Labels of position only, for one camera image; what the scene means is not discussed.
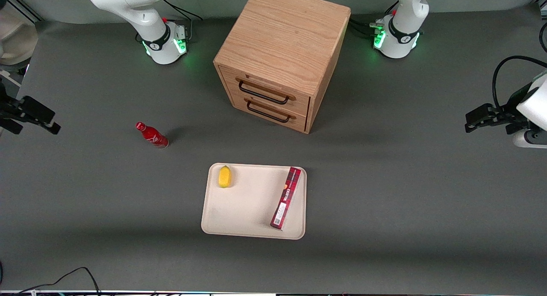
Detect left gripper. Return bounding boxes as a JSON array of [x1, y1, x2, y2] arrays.
[[465, 82, 535, 135]]

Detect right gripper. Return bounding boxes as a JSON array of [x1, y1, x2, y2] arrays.
[[0, 94, 62, 135]]

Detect red coke bottle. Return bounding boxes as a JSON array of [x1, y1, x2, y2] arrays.
[[135, 122, 170, 150]]

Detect beige plastic tray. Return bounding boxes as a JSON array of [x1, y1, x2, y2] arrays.
[[201, 163, 307, 240]]

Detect yellow lemon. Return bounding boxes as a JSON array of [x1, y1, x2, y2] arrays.
[[218, 165, 232, 189]]

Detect wooden drawer front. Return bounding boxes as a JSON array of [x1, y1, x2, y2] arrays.
[[231, 94, 308, 133], [220, 66, 311, 118]]

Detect wooden drawer cabinet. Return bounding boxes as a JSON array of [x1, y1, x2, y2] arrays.
[[213, 0, 352, 135]]

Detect red rectangular snack box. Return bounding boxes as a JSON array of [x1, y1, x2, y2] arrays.
[[270, 167, 303, 231]]

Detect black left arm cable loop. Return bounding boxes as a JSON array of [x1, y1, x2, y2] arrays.
[[491, 55, 547, 109]]

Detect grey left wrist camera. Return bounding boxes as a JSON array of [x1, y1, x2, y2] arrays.
[[512, 129, 547, 149]]

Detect aluminium frame rail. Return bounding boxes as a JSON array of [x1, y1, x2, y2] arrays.
[[4, 0, 44, 24]]

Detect black left arm base cables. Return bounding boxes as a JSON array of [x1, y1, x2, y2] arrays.
[[348, 0, 400, 37]]

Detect black arm base cables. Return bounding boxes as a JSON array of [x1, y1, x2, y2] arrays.
[[162, 0, 204, 42], [348, 0, 400, 37]]

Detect black cable at table edge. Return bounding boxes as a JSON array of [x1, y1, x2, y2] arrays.
[[0, 267, 101, 296]]

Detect black right arm base cables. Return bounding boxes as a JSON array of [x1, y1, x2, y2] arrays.
[[162, 0, 204, 42]]

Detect black metal drawer handle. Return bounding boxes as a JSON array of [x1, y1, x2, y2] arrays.
[[238, 80, 290, 105], [246, 100, 291, 124]]

